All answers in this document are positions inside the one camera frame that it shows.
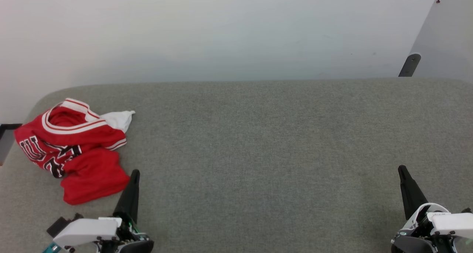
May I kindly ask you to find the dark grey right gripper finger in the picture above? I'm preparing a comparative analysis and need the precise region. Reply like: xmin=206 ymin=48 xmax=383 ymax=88
xmin=398 ymin=165 xmax=429 ymax=220

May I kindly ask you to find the light grey board with screws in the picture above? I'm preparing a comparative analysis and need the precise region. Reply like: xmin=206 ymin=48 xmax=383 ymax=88
xmin=409 ymin=0 xmax=473 ymax=82

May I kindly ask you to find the red basketball jersey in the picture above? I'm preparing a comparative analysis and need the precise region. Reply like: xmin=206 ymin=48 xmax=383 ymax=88
xmin=14 ymin=98 xmax=136 ymax=205

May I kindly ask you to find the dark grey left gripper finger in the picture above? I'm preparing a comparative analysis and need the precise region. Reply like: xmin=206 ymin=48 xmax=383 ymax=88
xmin=113 ymin=169 xmax=141 ymax=225

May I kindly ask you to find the black framed grey panel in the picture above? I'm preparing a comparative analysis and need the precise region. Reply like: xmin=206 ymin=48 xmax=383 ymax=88
xmin=0 ymin=124 xmax=23 ymax=165

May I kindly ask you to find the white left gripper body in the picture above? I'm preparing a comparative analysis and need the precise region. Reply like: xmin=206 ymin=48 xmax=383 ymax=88
xmin=53 ymin=217 xmax=149 ymax=253

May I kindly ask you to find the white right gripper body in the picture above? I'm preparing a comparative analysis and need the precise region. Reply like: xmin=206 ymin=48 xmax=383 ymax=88
xmin=395 ymin=203 xmax=473 ymax=253

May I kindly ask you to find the dark grey rounded post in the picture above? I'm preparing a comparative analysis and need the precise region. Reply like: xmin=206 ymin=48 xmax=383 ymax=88
xmin=398 ymin=53 xmax=422 ymax=78

